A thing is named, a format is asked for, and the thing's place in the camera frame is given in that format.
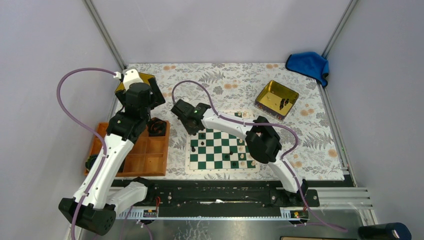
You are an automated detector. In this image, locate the gold tin with chess pieces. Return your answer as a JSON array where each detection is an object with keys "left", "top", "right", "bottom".
[{"left": 254, "top": 80, "right": 300, "bottom": 121}]

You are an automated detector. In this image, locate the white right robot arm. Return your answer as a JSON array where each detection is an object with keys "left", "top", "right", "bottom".
[{"left": 171, "top": 99, "right": 308, "bottom": 206}]

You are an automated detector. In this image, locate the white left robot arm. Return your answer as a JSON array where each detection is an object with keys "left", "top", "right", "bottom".
[{"left": 56, "top": 67, "right": 166, "bottom": 239}]

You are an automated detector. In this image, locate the green white chess board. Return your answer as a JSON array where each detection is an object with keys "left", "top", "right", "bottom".
[{"left": 184, "top": 128, "right": 261, "bottom": 175}]

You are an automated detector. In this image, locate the empty gold tin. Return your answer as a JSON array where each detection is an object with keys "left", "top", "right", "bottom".
[{"left": 113, "top": 69, "right": 155, "bottom": 93}]

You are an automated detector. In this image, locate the orange compartment tray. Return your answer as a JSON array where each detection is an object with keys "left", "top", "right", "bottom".
[{"left": 84, "top": 120, "right": 171, "bottom": 178}]

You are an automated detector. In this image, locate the floral table mat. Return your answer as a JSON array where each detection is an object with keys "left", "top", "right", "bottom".
[{"left": 133, "top": 63, "right": 344, "bottom": 181}]

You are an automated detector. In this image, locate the blue cloth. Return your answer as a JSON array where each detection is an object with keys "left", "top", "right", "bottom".
[{"left": 285, "top": 51, "right": 330, "bottom": 88}]

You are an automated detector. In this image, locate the black cylinder bottom right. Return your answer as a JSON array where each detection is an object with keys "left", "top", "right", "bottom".
[{"left": 358, "top": 222, "right": 412, "bottom": 240}]

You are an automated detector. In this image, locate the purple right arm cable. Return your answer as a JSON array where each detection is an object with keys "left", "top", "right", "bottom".
[{"left": 171, "top": 80, "right": 348, "bottom": 232}]

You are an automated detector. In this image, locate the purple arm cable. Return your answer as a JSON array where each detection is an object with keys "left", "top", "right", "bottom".
[
  {"left": 56, "top": 68, "right": 122, "bottom": 240},
  {"left": 171, "top": 80, "right": 348, "bottom": 232}
]

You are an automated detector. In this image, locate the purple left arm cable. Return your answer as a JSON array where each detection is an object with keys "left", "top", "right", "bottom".
[{"left": 56, "top": 68, "right": 122, "bottom": 240}]

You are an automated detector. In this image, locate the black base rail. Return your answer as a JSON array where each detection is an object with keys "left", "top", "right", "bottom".
[{"left": 135, "top": 178, "right": 320, "bottom": 208}]

